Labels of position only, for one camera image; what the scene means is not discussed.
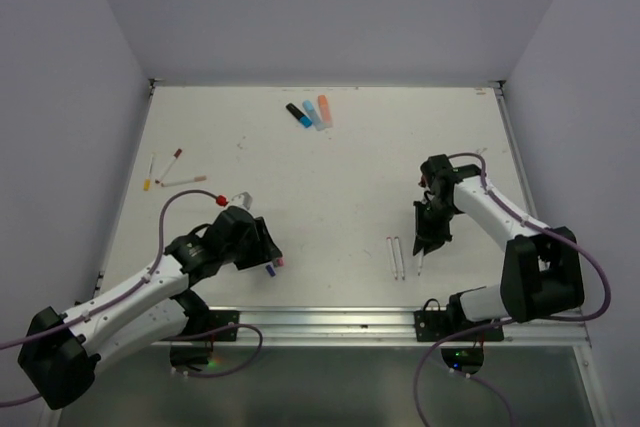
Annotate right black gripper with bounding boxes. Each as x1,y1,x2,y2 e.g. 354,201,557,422
414,197,459,254

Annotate grey pen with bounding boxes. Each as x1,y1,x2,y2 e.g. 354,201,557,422
393,237,405,280

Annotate pink pen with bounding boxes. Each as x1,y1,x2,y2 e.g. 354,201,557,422
386,237,398,280

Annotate peach capped pen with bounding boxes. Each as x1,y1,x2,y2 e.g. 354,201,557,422
159,175,207,188

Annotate blue pen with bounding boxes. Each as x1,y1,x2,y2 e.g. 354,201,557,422
415,252,424,276

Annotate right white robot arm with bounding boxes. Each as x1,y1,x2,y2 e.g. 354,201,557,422
413,154,584,340

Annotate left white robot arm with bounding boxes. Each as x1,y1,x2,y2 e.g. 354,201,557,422
18,206,282,410

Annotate brown capped pen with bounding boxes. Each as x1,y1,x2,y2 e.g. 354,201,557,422
154,148,182,184

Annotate yellow capped pen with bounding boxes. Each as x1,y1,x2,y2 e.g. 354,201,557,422
143,152,156,192

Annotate black blue highlighter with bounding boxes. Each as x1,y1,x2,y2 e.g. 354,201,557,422
285,103,312,128

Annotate light blue highlighter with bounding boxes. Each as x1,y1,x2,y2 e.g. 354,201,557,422
302,100,325,131

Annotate orange highlighter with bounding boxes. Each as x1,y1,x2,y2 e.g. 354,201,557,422
317,95,333,128

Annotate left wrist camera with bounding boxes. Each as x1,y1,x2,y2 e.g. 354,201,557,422
229,192,253,211

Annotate aluminium mounting rail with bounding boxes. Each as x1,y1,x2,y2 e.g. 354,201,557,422
208,308,589,347

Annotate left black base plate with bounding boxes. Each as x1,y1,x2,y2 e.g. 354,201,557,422
169,309,241,343

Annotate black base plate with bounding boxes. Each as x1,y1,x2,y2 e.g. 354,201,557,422
413,310,505,342
169,309,241,343

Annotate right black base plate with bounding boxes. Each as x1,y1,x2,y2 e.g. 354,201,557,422
413,310,505,342

